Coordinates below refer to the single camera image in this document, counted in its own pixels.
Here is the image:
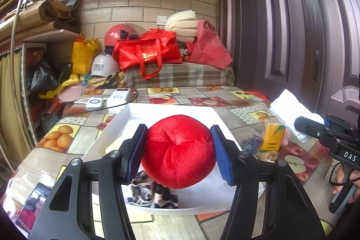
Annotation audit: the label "fruit print tablecloth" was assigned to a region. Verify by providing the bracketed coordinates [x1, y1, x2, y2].
[0, 85, 360, 240]

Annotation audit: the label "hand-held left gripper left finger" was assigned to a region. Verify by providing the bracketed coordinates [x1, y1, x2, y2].
[28, 124, 148, 240]

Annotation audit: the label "white power bank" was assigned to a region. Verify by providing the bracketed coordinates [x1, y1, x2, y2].
[107, 88, 133, 107]

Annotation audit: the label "red plastic bag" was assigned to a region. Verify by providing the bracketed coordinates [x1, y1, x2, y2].
[184, 20, 233, 70]

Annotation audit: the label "cream foam sheets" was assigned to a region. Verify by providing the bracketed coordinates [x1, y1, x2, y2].
[164, 11, 203, 44]

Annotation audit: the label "black plastic bag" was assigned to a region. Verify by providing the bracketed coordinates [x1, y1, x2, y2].
[29, 60, 72, 93]

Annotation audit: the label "white tray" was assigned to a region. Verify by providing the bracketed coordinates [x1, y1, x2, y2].
[83, 103, 266, 215]

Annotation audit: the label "pale yellow foam sponge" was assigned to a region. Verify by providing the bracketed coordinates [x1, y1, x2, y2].
[321, 222, 335, 238]

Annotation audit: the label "pink hat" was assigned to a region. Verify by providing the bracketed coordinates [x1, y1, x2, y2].
[58, 87, 83, 103]

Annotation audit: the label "dark wooden door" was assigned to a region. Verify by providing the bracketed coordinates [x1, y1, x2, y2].
[219, 0, 360, 145]

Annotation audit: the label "black smartphone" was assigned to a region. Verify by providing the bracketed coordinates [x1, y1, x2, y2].
[17, 182, 52, 232]

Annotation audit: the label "cardboard pile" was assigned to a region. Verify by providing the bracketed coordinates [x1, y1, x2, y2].
[38, 0, 83, 32]

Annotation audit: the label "red tote bag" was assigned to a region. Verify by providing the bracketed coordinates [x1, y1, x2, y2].
[112, 29, 183, 80]

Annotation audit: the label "metal clothes rack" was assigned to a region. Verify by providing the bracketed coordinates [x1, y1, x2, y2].
[9, 0, 31, 145]

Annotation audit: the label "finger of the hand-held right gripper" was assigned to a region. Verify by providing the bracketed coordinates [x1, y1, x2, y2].
[321, 113, 360, 134]
[294, 116, 342, 149]

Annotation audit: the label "white round charger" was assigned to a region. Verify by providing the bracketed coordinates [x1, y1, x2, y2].
[85, 97, 106, 111]

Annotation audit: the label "yellow plastic sheet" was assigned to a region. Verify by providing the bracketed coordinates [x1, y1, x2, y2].
[39, 73, 85, 100]

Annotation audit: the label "blue grey scrunchie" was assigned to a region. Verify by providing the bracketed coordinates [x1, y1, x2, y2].
[242, 136, 265, 155]

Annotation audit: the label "pink helmet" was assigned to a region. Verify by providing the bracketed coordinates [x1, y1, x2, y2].
[105, 23, 147, 46]

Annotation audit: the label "white helmet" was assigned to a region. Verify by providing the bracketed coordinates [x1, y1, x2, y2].
[89, 54, 121, 78]

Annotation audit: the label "plaid blanket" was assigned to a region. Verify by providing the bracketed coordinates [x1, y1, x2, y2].
[124, 61, 235, 89]

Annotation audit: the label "person's right hand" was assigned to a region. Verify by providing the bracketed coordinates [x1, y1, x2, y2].
[330, 164, 360, 204]

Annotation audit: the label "beige curtain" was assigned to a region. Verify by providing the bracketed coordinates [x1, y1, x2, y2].
[0, 45, 31, 162]

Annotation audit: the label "black cable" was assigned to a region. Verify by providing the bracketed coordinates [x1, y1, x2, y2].
[107, 90, 140, 114]

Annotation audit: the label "wooden boards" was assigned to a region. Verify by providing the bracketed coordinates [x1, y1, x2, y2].
[0, 4, 82, 45]

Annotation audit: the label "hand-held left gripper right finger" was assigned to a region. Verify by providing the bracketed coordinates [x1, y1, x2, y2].
[210, 125, 328, 240]

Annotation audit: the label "white towel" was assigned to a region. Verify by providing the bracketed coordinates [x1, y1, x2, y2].
[270, 89, 325, 143]

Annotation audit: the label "red plush ball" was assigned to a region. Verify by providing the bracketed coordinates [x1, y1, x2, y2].
[141, 114, 217, 189]

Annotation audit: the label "black and white patterned cloth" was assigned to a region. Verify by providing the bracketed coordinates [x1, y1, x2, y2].
[126, 170, 180, 209]

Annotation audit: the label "yellow shopping bag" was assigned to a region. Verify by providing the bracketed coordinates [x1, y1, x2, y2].
[72, 33, 100, 74]

